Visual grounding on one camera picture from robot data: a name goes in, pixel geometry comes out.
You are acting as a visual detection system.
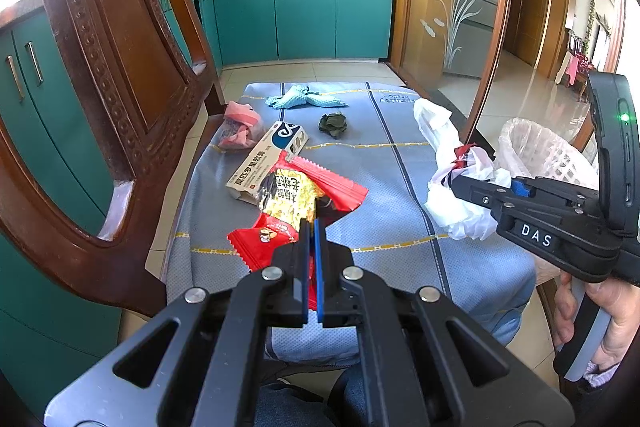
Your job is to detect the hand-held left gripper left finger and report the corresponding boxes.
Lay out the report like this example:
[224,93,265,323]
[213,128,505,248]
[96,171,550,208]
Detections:
[45,218,314,427]

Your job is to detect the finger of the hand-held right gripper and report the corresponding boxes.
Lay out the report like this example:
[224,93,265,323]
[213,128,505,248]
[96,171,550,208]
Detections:
[510,175,600,208]
[450,173,513,234]

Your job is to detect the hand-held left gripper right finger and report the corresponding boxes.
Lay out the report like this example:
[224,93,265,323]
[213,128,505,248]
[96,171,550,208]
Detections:
[315,218,577,427]

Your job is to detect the white plastic waste basket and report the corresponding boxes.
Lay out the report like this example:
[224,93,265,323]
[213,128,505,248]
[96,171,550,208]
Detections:
[497,117,601,188]

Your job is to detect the red snack wrapper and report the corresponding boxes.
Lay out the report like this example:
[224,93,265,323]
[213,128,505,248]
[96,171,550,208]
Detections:
[227,155,370,311]

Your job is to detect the thin plastic bag red print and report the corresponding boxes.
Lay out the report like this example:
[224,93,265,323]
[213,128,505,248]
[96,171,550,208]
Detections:
[412,98,512,242]

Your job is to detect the person's right forearm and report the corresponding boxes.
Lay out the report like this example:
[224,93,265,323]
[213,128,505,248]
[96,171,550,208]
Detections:
[570,349,640,427]

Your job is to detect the person's right hand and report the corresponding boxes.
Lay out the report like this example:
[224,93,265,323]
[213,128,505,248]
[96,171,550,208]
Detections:
[550,271,640,375]

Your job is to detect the translucent plastic bin liner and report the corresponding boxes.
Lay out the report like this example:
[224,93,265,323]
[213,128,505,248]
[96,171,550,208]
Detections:
[497,117,601,188]

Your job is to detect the blue woven cloth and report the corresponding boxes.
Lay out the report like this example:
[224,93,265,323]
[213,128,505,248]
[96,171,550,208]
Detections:
[161,80,539,365]

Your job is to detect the person's leg in jeans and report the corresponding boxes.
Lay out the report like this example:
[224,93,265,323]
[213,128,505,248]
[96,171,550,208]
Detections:
[255,359,372,427]

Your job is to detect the white blue medicine box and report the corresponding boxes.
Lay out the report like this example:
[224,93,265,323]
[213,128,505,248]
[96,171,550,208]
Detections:
[226,120,309,203]

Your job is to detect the dark green crumpled cloth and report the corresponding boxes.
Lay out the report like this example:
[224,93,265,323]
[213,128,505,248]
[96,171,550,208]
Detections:
[318,111,350,138]

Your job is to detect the small pink crumpled wrapper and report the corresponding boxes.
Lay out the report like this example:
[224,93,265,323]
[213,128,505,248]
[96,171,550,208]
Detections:
[219,101,265,152]

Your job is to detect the light blue crumpled glove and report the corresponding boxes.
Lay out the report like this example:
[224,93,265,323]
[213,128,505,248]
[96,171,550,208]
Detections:
[263,84,349,110]

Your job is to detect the etched glass sliding door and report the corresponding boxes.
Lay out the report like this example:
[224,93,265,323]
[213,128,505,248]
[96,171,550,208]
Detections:
[382,0,514,144]

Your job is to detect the brown wooden door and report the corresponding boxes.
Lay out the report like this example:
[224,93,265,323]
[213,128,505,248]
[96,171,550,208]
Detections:
[502,0,554,67]

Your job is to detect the teal lower kitchen cabinets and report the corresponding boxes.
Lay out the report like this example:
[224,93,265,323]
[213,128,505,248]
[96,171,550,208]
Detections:
[0,0,397,418]

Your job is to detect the carved brown wooden chair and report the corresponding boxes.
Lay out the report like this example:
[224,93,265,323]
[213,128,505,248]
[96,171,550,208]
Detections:
[0,0,227,319]

